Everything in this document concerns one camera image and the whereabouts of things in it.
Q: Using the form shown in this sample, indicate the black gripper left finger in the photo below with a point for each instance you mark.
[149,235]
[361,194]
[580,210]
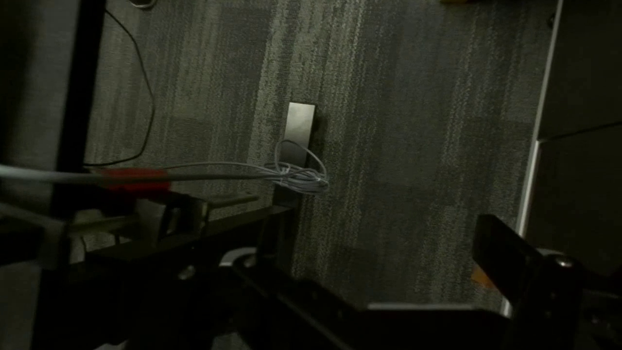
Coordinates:
[279,311]

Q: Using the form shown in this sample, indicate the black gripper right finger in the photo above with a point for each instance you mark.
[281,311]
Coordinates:
[551,297]

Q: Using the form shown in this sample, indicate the black workbench drawer cabinet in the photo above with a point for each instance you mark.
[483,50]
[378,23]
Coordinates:
[590,58]

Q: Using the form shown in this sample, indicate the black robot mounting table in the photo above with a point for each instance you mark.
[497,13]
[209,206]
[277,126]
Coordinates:
[81,78]

